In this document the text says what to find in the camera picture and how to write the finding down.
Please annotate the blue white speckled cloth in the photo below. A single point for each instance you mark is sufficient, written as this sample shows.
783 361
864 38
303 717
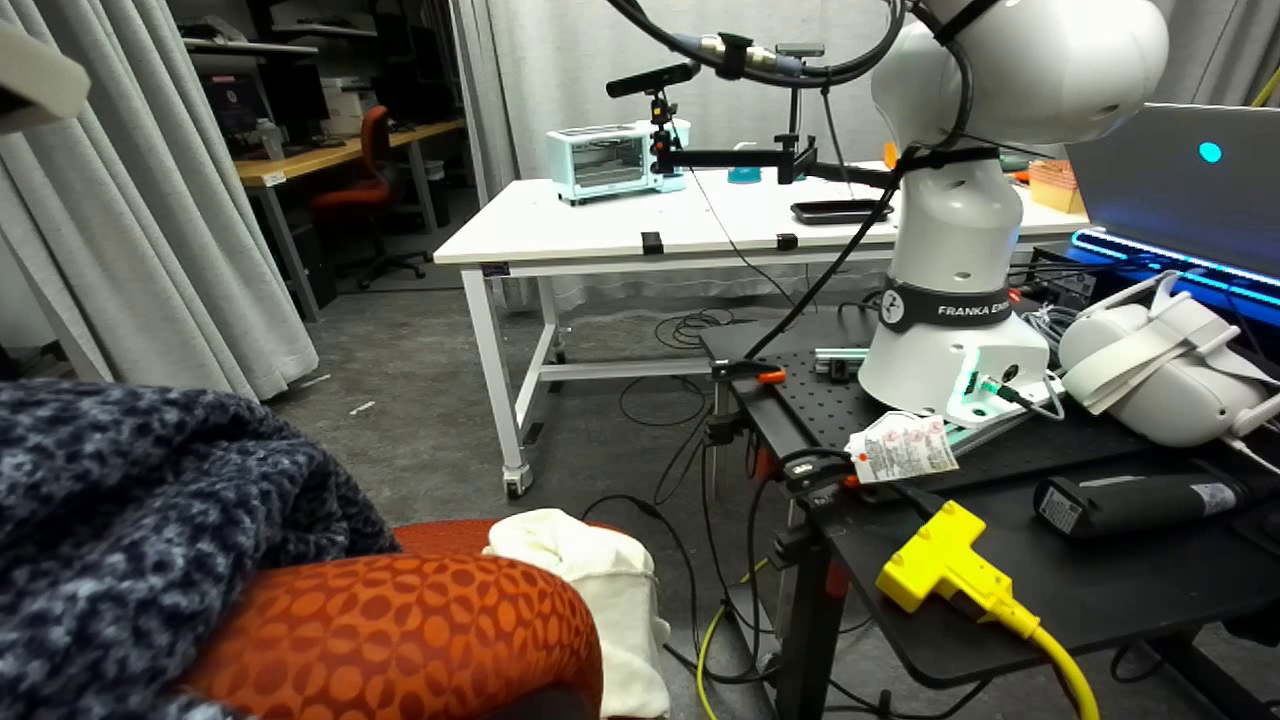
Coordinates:
133 534

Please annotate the white crumpled cloth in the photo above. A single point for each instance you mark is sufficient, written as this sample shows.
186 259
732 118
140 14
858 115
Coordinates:
603 572

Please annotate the orange office chair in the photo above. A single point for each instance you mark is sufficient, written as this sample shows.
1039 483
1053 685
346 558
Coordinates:
361 192

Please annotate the white metal-leg table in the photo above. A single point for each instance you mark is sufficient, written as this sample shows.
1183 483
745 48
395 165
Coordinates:
603 227

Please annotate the flat black tablet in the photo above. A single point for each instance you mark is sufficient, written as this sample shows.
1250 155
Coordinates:
842 209

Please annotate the white printed paper tag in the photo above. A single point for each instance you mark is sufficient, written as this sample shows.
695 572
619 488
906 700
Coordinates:
903 447

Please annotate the white backdrop curtain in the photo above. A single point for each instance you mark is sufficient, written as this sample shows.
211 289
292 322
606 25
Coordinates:
560 64

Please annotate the wooden top desk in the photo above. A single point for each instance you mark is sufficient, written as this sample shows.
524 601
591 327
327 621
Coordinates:
321 157

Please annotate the orange object on table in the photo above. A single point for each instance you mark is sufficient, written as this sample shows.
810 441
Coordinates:
1050 186

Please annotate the dark storage shelf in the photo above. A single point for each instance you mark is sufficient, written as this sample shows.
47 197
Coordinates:
266 64

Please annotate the grey pleated curtain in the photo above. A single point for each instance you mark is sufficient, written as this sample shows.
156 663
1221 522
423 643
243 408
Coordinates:
173 227

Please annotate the black handheld device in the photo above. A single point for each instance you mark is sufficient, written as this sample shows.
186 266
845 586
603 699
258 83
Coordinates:
1135 501

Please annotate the black robot bench table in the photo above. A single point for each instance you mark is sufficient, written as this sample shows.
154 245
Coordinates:
1107 586

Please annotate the white VR headset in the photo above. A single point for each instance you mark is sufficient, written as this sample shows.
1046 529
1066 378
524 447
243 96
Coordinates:
1161 384

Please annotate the open laptop blue light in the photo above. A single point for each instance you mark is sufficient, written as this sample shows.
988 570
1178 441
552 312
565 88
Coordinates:
1175 186

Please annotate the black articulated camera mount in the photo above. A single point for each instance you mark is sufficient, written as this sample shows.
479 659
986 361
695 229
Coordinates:
745 157

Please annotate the black stereo camera bar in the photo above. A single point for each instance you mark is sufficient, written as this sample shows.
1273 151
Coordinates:
654 77

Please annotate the black camera on post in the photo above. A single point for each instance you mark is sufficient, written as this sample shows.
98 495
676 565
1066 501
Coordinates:
796 115

